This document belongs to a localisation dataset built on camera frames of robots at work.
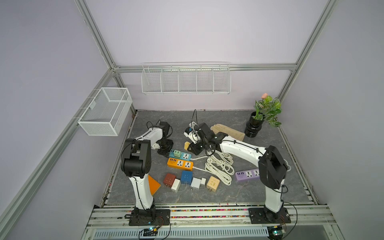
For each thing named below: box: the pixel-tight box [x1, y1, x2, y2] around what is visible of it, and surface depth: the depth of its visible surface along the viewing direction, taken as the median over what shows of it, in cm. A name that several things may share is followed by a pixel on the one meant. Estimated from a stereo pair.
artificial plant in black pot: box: [244, 93, 282, 138], surface depth 91 cm
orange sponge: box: [148, 174, 162, 196], surface depth 85 cm
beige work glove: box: [210, 123, 246, 142], surface depth 111 cm
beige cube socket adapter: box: [206, 176, 220, 193], surface depth 81 cm
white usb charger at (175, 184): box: [171, 178, 181, 191], surface depth 82 cm
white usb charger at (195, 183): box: [190, 177, 202, 189], surface depth 84 cm
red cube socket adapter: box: [163, 173, 176, 188], surface depth 82 cm
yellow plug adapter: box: [184, 141, 191, 151], surface depth 86 cm
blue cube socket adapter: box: [180, 170, 193, 185], surface depth 84 cm
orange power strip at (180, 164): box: [167, 157, 194, 172], surface depth 91 cm
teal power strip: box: [169, 149, 192, 161], surface depth 94 cm
